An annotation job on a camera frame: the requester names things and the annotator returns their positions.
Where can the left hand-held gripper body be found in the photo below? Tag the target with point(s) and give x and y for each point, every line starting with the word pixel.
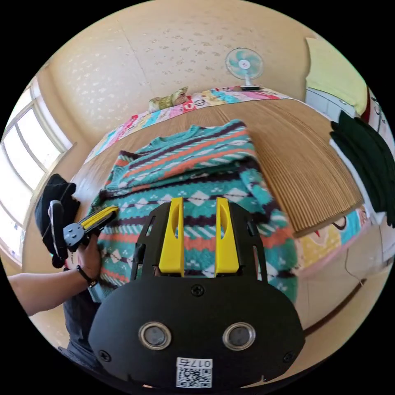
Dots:
pixel 74 235

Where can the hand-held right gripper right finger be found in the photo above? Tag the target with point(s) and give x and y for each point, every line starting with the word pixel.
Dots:
pixel 227 243

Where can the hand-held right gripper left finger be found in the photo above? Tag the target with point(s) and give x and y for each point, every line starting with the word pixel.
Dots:
pixel 170 240

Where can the teal patterned sweater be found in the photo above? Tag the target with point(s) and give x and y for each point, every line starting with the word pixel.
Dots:
pixel 200 172

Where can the person's left forearm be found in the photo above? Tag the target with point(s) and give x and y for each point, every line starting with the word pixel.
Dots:
pixel 40 291

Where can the person's left hand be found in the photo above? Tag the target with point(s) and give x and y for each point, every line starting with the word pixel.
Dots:
pixel 91 259

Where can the black garment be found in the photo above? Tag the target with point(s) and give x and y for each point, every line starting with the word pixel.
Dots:
pixel 58 188

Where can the person's body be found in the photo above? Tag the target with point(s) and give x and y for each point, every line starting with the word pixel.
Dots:
pixel 78 327

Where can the window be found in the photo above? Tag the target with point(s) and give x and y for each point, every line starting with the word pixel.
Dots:
pixel 18 160

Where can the bed with woven mat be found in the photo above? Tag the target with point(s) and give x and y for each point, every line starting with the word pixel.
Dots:
pixel 293 148

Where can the green patterned pillow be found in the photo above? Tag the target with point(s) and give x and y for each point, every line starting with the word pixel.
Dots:
pixel 168 99

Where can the pile of clothes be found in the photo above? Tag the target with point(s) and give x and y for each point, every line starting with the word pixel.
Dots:
pixel 361 148

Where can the teal table fan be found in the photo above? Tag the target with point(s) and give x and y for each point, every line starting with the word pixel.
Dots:
pixel 244 64

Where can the yellow curtain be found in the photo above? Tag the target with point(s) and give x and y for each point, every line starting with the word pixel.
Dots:
pixel 333 68

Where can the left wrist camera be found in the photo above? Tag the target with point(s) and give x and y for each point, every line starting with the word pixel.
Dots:
pixel 57 228

